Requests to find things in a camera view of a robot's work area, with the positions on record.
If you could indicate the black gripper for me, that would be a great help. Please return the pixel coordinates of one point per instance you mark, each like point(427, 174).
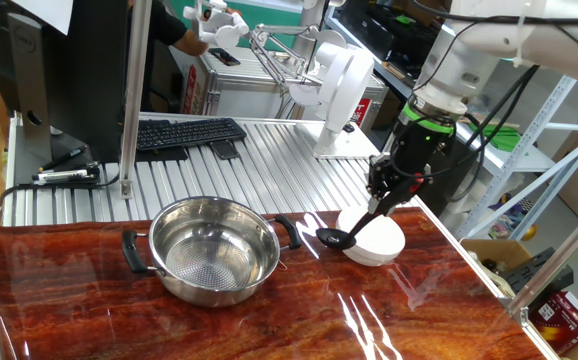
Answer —
point(416, 150)

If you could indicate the black plastic ladle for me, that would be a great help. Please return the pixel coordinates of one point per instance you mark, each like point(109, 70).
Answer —
point(336, 239)

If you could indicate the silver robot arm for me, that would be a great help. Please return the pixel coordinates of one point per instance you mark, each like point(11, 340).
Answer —
point(544, 35)

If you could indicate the operator bare forearm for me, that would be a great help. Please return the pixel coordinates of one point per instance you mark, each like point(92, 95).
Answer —
point(191, 44)

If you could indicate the white ceramic bowl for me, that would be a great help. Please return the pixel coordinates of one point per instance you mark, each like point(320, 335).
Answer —
point(379, 245)

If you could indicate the black cabinet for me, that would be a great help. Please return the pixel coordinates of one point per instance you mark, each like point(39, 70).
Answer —
point(439, 195)

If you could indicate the small black puck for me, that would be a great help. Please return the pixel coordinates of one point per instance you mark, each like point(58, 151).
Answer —
point(348, 127)

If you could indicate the white haptic control device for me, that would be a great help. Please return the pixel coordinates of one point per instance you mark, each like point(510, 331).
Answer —
point(341, 90)

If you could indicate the green plastic bag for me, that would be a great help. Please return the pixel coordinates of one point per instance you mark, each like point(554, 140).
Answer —
point(499, 137)

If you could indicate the brown cardboard box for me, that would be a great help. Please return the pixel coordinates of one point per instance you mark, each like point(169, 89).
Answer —
point(489, 247)

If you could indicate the colourful toy pile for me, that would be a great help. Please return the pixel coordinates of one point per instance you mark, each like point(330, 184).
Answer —
point(511, 220)

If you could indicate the black plastic crate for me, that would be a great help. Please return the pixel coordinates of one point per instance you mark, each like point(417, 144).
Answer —
point(394, 35)

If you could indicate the white metal shelving rack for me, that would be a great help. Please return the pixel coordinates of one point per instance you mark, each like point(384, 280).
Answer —
point(539, 162)

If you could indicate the aluminium equipment case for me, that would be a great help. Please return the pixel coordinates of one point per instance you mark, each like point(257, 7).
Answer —
point(249, 100)

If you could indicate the black smartphone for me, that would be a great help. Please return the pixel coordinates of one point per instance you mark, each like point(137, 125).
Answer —
point(224, 149)
point(225, 56)

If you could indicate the black plastic case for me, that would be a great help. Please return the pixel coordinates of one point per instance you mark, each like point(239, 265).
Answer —
point(534, 272)

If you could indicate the wood grain table mat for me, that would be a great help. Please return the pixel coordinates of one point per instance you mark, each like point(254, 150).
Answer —
point(269, 325)

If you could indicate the black keyboard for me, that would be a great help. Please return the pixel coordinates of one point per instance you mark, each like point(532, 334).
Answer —
point(189, 132)

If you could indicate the red printed carton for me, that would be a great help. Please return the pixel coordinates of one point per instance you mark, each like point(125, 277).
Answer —
point(561, 325)

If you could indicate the black flat pad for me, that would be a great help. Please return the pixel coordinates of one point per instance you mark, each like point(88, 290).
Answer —
point(164, 155)

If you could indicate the person in black shirt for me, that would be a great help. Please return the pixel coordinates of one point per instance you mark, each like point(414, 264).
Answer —
point(164, 25)

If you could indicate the black computer monitor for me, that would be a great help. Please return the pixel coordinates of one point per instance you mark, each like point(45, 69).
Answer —
point(79, 90)

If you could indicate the black white handheld tool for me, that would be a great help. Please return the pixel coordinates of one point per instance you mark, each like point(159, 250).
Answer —
point(64, 175)

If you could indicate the black pen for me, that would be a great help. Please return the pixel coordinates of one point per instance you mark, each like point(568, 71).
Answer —
point(64, 158)

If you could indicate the white paper note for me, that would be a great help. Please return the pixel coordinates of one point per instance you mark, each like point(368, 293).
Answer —
point(44, 12)

